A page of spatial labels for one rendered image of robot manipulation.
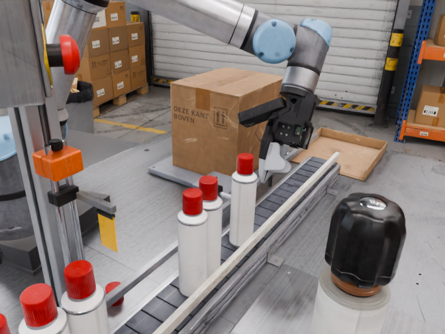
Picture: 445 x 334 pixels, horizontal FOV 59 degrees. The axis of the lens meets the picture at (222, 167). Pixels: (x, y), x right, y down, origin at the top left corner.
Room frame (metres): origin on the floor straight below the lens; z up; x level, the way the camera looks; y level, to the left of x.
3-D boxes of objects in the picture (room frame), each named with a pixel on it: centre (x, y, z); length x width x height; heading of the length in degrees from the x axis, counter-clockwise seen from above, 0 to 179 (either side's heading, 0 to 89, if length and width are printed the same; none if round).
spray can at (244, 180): (0.70, -0.05, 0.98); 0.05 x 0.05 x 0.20
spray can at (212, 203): (0.60, 0.02, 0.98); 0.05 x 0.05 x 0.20
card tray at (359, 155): (1.30, -0.42, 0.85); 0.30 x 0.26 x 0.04; 148
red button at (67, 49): (0.39, 0.16, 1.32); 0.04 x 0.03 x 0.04; 23
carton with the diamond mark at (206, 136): (1.20, -0.02, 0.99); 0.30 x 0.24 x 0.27; 148
